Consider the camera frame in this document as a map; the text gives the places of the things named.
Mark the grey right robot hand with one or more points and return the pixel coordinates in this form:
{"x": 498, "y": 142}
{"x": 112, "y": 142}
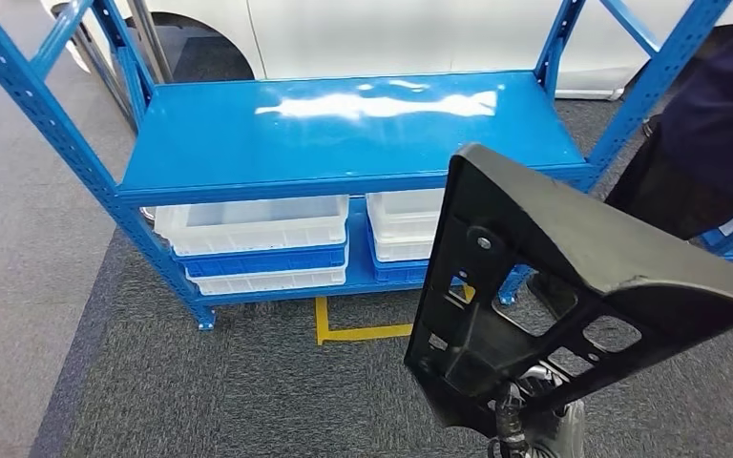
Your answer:
{"x": 559, "y": 433}

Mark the black plastic plate part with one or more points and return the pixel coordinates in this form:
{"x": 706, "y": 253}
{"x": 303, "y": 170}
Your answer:
{"x": 594, "y": 240}

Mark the blue metal shelf rack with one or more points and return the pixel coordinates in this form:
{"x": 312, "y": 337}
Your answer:
{"x": 341, "y": 145}

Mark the blue plastic crate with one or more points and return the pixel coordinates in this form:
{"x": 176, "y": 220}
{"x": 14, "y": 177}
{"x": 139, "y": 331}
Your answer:
{"x": 398, "y": 272}
{"x": 265, "y": 262}

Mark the white plastic crate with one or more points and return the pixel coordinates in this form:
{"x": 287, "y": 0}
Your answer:
{"x": 253, "y": 224}
{"x": 265, "y": 281}
{"x": 404, "y": 212}
{"x": 401, "y": 249}

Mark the yellow floor tape square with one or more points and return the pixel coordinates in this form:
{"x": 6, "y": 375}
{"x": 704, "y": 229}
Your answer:
{"x": 322, "y": 322}

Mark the person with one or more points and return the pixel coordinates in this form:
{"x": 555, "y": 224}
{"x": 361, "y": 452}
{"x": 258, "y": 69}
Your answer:
{"x": 720, "y": 126}

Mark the white car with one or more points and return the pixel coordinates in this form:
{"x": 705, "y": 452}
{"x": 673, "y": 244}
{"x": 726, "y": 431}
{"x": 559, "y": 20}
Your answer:
{"x": 404, "y": 31}

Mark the chrome stanchion post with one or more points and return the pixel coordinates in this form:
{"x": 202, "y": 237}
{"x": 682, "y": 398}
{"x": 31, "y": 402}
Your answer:
{"x": 151, "y": 38}

